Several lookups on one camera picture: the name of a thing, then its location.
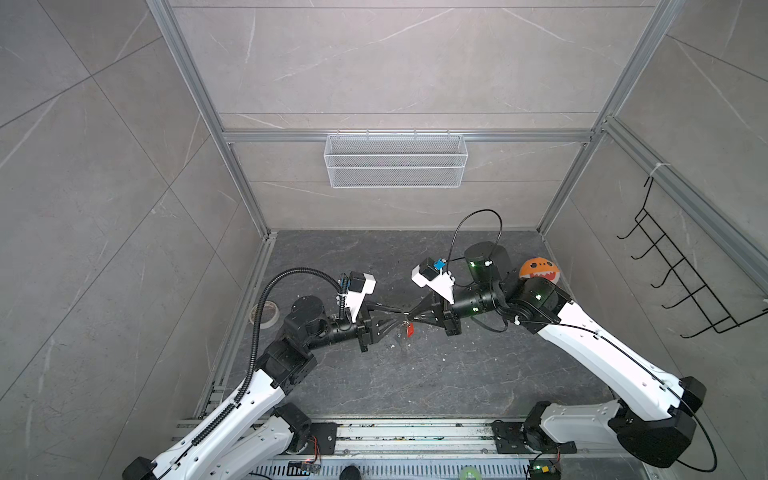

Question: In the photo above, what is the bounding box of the aluminium mounting rail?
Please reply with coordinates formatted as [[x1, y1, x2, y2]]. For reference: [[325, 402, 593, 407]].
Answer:
[[235, 419, 660, 479]]

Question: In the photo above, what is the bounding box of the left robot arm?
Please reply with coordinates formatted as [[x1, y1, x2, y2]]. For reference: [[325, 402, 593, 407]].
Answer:
[[122, 296, 408, 479]]

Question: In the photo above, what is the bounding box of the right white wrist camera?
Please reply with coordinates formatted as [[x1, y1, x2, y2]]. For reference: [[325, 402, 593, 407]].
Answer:
[[411, 257, 455, 305]]

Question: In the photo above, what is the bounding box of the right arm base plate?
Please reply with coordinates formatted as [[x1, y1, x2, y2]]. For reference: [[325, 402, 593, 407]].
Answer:
[[490, 420, 577, 454]]

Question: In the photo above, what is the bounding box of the black wire hook rack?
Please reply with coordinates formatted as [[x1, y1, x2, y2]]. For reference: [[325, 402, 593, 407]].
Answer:
[[616, 176, 767, 340]]

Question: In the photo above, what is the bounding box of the orange shark plush toy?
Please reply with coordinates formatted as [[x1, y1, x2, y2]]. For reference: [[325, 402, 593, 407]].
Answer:
[[519, 257, 561, 284]]

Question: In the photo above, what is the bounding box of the masking tape roll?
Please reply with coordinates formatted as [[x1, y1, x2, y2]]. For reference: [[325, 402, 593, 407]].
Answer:
[[249, 300, 280, 330]]

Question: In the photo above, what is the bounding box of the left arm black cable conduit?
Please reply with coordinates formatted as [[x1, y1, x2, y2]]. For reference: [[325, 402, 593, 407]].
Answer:
[[191, 267, 343, 445]]

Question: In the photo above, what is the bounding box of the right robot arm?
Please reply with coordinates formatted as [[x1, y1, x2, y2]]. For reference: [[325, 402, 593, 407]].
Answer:
[[407, 242, 706, 468]]

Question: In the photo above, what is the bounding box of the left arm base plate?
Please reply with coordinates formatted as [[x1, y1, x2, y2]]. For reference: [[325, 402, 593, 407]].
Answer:
[[285, 422, 339, 457]]

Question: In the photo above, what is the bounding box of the white wire mesh basket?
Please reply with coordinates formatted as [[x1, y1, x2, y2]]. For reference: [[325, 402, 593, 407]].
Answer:
[[323, 133, 469, 189]]

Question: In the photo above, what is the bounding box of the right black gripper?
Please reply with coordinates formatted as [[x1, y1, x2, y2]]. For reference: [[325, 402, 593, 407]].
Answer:
[[406, 285, 503, 335]]

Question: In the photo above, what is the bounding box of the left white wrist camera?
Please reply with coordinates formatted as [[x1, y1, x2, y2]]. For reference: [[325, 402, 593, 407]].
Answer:
[[338, 271, 376, 324]]

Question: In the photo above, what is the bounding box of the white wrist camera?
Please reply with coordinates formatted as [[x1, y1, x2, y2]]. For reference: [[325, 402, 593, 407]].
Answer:
[[338, 271, 376, 324], [411, 257, 455, 305]]

